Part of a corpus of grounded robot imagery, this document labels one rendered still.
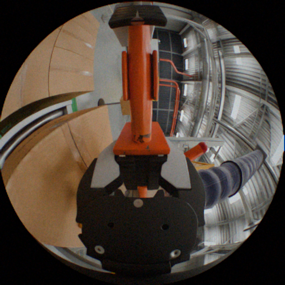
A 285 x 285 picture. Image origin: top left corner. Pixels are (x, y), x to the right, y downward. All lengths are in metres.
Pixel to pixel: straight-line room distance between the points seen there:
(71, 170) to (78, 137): 0.07
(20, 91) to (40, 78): 0.15
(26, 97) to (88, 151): 0.49
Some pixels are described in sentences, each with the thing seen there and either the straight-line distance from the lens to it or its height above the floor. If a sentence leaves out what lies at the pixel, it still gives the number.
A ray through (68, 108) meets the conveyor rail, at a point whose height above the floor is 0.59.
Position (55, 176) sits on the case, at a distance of 0.15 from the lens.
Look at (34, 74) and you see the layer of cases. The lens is 0.64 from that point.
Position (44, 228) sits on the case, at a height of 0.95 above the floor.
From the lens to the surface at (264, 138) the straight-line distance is 5.23.
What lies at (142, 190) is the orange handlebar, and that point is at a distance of 0.18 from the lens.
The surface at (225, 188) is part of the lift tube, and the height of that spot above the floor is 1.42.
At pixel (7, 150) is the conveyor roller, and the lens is 0.53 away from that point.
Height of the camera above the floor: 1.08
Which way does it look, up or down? 1 degrees down
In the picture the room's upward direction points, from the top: 89 degrees clockwise
